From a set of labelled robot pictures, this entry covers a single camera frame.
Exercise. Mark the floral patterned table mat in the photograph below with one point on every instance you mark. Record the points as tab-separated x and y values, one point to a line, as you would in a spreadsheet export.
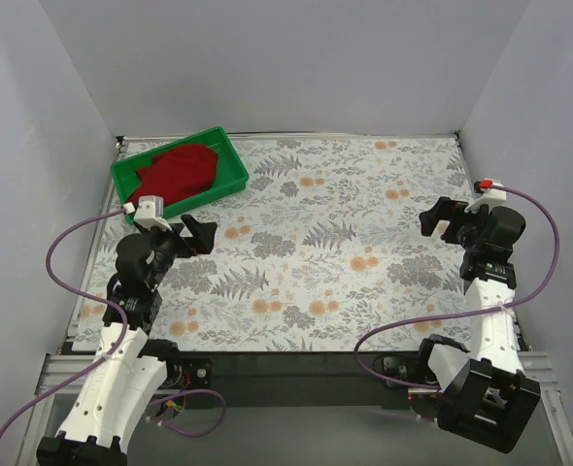
322	251

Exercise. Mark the green plastic tray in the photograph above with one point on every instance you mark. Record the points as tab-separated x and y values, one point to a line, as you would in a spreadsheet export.
231	175

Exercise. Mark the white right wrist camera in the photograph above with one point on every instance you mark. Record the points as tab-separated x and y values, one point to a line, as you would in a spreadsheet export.
488	194

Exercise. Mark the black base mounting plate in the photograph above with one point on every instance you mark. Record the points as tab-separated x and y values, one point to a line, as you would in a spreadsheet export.
284	380

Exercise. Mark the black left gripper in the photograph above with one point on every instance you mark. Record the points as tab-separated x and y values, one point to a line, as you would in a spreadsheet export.
184	240

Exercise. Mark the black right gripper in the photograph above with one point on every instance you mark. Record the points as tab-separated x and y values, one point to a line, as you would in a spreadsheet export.
455	223

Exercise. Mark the aluminium frame rail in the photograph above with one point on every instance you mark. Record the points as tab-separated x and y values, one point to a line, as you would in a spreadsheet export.
536	364

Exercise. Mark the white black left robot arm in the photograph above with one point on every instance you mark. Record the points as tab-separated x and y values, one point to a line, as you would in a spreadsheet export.
128	366

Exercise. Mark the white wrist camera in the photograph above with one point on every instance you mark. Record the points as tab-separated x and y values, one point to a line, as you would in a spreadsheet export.
147	213
488	194

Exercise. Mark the red t shirt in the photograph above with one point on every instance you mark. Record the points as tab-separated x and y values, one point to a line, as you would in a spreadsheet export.
177	174

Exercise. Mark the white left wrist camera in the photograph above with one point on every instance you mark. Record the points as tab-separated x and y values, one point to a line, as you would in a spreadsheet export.
147	213

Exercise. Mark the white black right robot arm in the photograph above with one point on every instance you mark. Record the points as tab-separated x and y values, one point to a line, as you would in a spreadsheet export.
484	395

